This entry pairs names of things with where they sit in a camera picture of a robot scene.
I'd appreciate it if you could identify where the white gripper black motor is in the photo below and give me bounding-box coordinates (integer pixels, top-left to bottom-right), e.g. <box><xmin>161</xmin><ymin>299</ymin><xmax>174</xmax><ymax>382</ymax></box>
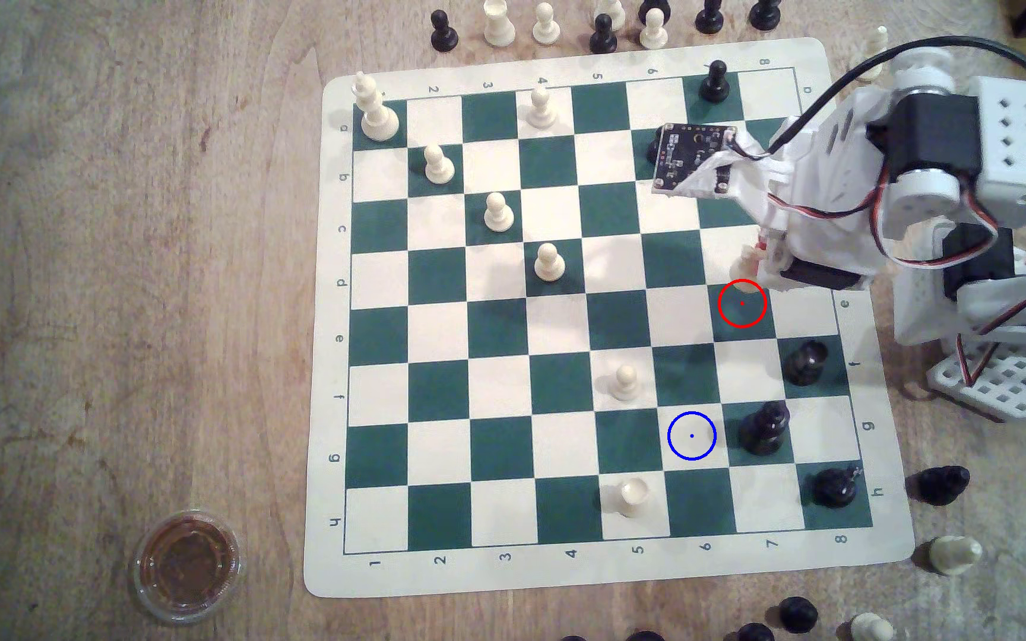
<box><xmin>730</xmin><ymin>87</ymin><xmax>890</xmax><ymax>292</ymax></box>

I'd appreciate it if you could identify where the white rook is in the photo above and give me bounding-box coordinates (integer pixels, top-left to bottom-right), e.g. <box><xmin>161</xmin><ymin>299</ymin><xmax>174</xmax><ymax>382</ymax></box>
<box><xmin>731</xmin><ymin>245</ymin><xmax>768</xmax><ymax>286</ymax></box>
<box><xmin>483</xmin><ymin>0</ymin><xmax>517</xmax><ymax>48</ymax></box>
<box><xmin>615</xmin><ymin>476</ymin><xmax>652</xmax><ymax>519</ymax></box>

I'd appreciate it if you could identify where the black queen piece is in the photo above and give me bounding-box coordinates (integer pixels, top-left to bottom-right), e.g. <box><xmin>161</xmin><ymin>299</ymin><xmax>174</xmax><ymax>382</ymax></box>
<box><xmin>738</xmin><ymin>401</ymin><xmax>791</xmax><ymax>457</ymax></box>

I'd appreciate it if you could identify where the green white chess board mat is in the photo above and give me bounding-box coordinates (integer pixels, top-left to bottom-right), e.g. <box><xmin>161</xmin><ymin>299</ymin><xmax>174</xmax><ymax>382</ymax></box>
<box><xmin>303</xmin><ymin>37</ymin><xmax>917</xmax><ymax>599</ymax></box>

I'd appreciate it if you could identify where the black king piece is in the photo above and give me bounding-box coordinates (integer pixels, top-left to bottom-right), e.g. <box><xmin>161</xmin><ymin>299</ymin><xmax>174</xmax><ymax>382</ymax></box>
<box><xmin>811</xmin><ymin>463</ymin><xmax>863</xmax><ymax>510</ymax></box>

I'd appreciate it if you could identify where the black chess piece lying down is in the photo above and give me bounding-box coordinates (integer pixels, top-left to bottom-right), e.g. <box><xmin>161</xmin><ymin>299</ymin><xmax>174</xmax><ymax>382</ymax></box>
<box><xmin>917</xmin><ymin>465</ymin><xmax>972</xmax><ymax>507</ymax></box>

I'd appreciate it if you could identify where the white chess piece lying down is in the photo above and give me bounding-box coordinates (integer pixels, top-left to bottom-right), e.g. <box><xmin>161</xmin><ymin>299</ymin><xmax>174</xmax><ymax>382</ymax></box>
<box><xmin>928</xmin><ymin>534</ymin><xmax>983</xmax><ymax>576</ymax></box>

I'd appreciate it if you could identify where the tall white king piece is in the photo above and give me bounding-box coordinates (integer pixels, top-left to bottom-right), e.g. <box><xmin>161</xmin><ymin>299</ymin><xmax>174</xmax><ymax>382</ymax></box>
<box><xmin>351</xmin><ymin>73</ymin><xmax>401</xmax><ymax>142</ymax></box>

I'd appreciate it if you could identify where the black rook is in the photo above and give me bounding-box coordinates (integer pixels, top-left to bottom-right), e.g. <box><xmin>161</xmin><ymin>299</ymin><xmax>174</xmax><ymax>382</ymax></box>
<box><xmin>783</xmin><ymin>340</ymin><xmax>830</xmax><ymax>388</ymax></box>

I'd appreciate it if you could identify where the white bishop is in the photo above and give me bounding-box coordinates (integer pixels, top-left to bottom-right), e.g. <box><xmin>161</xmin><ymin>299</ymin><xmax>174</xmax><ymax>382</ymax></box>
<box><xmin>859</xmin><ymin>26</ymin><xmax>891</xmax><ymax>85</ymax></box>

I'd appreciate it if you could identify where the clear cup with brown liquid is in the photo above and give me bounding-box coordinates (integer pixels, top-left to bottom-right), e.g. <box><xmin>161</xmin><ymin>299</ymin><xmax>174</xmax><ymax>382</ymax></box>
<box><xmin>131</xmin><ymin>509</ymin><xmax>243</xmax><ymax>624</ymax></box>

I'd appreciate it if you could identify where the black camera circuit board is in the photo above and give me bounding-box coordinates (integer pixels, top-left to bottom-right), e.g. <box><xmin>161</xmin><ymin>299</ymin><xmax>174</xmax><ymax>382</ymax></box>
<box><xmin>653</xmin><ymin>123</ymin><xmax>737</xmax><ymax>198</ymax></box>

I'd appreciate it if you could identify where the black cable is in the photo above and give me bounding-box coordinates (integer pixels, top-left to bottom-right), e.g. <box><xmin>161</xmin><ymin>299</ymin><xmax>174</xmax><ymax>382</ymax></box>
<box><xmin>773</xmin><ymin>36</ymin><xmax>1026</xmax><ymax>151</ymax></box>

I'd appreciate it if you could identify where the white grid base plate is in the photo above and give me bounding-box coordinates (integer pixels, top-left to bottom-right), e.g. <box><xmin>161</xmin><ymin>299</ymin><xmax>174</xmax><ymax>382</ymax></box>
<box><xmin>927</xmin><ymin>342</ymin><xmax>1026</xmax><ymax>421</ymax></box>

